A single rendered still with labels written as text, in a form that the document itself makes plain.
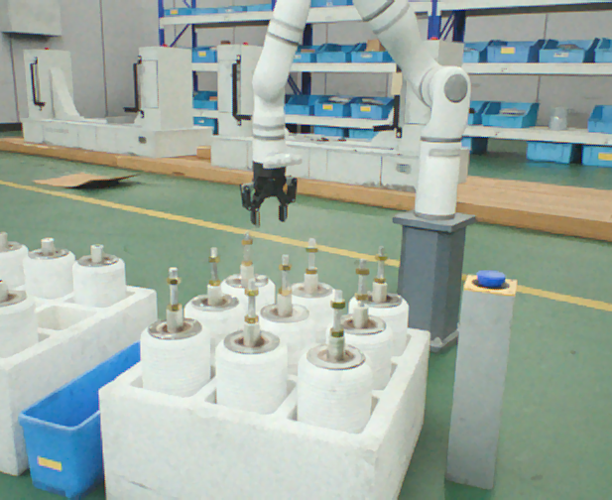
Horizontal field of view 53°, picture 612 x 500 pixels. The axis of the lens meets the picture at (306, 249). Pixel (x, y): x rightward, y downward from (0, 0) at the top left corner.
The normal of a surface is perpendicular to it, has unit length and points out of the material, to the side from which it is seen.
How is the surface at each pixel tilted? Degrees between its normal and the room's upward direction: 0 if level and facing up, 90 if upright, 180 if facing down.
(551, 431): 0
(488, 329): 90
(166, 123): 90
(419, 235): 90
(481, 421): 90
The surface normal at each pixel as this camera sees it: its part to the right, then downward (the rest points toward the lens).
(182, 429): -0.34, 0.24
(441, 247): 0.15, 0.26
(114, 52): 0.80, 0.17
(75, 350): 0.94, 0.11
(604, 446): 0.02, -0.96
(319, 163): -0.59, 0.20
